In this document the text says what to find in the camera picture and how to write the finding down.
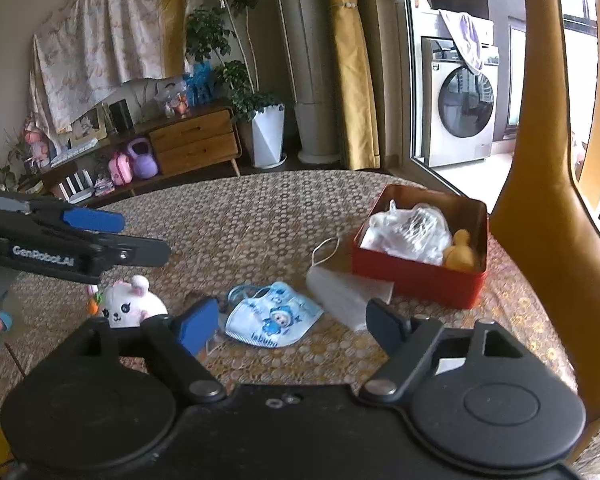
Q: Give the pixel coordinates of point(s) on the yellow curtain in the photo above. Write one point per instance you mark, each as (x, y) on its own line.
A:
(355, 86)

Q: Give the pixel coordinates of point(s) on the red tin box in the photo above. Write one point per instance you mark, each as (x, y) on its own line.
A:
(450, 288)

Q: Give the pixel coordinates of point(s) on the white plant pot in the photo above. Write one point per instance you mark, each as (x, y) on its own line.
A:
(267, 128)

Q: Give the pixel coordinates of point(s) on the white bunny plush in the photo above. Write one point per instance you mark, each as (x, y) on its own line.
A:
(125, 304)

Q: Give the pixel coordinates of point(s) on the pink toy case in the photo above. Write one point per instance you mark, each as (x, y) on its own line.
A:
(120, 169)

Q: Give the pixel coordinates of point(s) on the potted green plant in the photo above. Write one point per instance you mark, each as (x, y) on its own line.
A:
(217, 32)

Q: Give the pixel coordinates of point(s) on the blue cartoon face mask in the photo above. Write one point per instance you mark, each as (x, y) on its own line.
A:
(271, 316)

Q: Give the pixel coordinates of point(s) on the black speaker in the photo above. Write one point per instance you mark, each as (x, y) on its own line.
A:
(121, 116)

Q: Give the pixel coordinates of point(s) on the white face mask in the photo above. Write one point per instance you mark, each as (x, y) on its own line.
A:
(341, 294)

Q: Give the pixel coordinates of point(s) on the purple cloth on washer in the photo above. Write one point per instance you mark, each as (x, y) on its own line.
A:
(463, 32)

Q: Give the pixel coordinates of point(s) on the white cloth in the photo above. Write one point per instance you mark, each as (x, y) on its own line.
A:
(419, 234)

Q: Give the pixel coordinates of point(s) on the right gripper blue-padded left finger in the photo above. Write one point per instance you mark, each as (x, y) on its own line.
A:
(173, 344)

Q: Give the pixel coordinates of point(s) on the picture frame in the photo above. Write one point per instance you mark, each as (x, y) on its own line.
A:
(89, 126)

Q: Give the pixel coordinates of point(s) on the wooden drawer cabinet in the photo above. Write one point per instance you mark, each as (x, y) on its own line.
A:
(206, 135)

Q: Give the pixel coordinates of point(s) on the yellow duck plush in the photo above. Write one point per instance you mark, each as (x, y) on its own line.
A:
(460, 256)

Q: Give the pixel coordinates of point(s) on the standing air conditioner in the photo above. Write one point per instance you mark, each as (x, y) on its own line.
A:
(306, 38)

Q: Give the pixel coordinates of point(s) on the purple kettlebell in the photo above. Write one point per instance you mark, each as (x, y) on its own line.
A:
(144, 165)

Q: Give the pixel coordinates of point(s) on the brown hair scrunchie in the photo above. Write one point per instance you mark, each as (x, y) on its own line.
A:
(193, 297)

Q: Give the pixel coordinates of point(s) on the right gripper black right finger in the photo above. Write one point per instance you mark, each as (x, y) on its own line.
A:
(409, 344)

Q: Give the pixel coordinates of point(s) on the floral cloth cover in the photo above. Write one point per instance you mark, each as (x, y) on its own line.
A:
(87, 49)

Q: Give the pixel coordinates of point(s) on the white washing machine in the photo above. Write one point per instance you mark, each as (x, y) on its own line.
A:
(459, 107)

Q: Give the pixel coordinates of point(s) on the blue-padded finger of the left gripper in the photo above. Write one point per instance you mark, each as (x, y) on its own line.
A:
(93, 220)

